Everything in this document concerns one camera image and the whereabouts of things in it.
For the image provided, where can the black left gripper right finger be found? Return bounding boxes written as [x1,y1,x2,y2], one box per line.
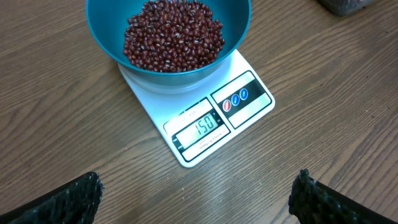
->
[289,169,397,224]

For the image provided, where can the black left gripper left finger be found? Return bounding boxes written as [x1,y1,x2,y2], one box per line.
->
[1,172,104,224]

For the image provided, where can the red adzuki beans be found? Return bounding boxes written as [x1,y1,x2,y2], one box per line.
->
[123,0,226,73]

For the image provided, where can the white digital kitchen scale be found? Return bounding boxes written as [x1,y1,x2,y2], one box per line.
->
[119,50,275,168]

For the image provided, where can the teal plastic bowl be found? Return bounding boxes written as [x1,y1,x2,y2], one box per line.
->
[86,0,252,85]

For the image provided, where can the clear plastic container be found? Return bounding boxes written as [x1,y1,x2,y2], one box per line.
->
[318,0,375,16]

